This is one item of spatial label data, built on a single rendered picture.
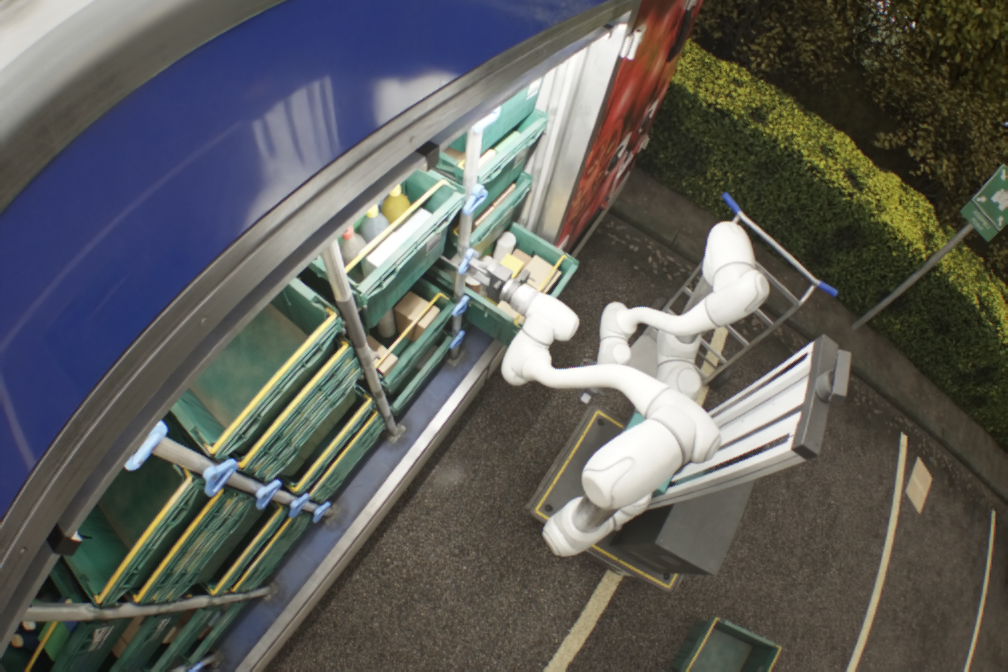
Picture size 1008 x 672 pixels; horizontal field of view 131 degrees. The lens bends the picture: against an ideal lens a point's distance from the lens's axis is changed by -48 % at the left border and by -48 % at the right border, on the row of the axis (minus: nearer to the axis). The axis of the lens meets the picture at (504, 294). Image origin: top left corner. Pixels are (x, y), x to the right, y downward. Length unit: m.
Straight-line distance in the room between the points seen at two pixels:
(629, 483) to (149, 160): 0.86
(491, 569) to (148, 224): 2.38
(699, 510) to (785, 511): 1.51
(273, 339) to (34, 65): 1.03
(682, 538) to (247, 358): 1.68
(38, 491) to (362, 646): 2.29
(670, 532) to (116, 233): 1.87
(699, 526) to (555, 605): 1.01
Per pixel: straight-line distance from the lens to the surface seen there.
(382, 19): 0.44
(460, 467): 2.55
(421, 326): 1.57
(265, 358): 1.21
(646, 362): 3.05
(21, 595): 0.67
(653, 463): 0.90
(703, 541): 1.98
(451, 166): 1.24
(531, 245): 1.82
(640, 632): 2.82
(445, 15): 0.52
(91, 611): 1.09
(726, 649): 3.15
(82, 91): 0.31
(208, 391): 1.25
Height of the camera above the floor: 2.51
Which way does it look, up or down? 57 degrees down
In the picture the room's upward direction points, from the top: 14 degrees clockwise
